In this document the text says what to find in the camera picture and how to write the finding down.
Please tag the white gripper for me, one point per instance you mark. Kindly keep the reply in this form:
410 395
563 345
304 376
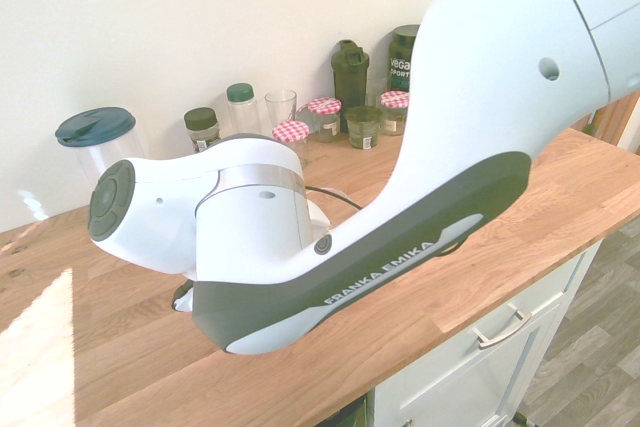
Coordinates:
188 303

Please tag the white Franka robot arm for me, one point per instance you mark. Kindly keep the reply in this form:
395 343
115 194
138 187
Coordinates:
465 112

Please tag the spice jar with black lid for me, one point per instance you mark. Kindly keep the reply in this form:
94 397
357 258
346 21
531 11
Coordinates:
200 129

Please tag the clear pitcher with blue lid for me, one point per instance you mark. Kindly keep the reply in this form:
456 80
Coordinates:
97 139

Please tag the glass jar red checkered lid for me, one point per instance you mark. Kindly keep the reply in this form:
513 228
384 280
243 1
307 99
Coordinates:
394 109
325 117
291 132

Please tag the clear bottle with green lid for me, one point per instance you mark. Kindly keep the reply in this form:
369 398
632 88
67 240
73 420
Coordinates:
242 107

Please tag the clear drinking glass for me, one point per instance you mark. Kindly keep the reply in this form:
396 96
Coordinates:
280 106

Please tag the open jar of green powder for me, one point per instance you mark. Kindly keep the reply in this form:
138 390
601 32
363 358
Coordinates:
363 127

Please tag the dark green shaker bottle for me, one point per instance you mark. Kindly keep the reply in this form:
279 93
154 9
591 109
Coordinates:
350 82

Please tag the white kitchen cabinet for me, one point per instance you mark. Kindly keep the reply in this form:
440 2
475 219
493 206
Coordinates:
475 382

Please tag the dark green Vega Sport tub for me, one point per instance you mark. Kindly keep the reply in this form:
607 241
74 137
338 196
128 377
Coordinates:
401 62

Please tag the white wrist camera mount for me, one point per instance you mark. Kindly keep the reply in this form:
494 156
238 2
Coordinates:
318 219

